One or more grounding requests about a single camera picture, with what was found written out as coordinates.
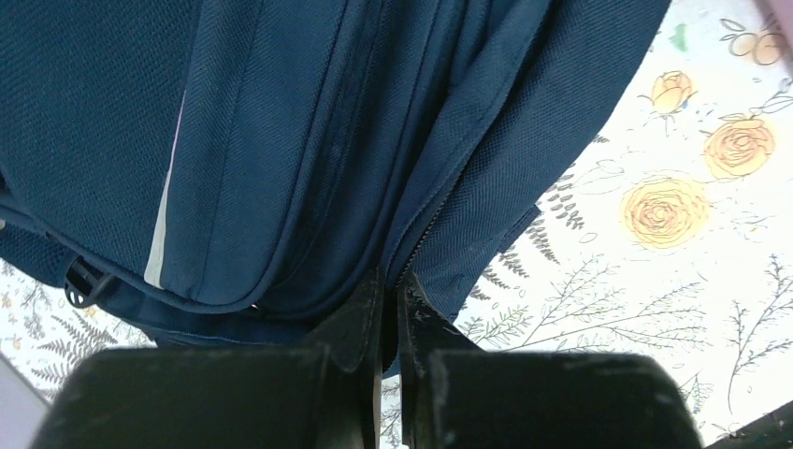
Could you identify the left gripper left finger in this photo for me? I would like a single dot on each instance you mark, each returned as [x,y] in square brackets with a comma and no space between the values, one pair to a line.
[322,392]

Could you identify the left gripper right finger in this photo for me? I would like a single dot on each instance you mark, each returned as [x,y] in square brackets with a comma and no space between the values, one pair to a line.
[457,395]

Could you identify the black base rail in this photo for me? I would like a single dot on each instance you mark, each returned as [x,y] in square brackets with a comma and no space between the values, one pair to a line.
[770,431]

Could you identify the navy blue student backpack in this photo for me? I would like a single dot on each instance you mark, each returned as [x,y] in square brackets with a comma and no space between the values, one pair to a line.
[226,172]

